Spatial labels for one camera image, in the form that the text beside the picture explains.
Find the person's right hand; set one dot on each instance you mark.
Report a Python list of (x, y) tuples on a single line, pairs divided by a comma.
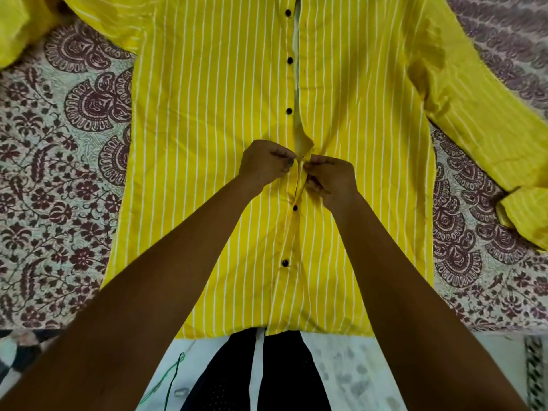
[(334, 179)]

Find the person's left hand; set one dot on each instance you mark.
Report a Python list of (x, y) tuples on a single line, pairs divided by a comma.
[(262, 163)]

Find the person's right thumb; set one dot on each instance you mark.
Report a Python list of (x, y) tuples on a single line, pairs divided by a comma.
[(317, 160)]

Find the person's left thumb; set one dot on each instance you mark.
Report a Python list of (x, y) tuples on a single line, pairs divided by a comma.
[(282, 151)]

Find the yellow striped button shirt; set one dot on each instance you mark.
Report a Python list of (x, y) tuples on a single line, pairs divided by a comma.
[(214, 145)]

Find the person's left forearm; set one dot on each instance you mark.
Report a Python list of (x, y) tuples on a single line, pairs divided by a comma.
[(128, 303)]

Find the person's right forearm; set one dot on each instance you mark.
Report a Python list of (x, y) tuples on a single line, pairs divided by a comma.
[(411, 303)]

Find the person's black trousers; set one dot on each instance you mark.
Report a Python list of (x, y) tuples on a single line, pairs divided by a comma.
[(274, 372)]

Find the maroon floral patterned bedsheet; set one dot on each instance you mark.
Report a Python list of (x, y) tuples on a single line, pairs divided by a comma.
[(55, 188)]

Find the green thread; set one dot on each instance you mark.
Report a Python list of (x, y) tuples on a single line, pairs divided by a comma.
[(169, 376)]

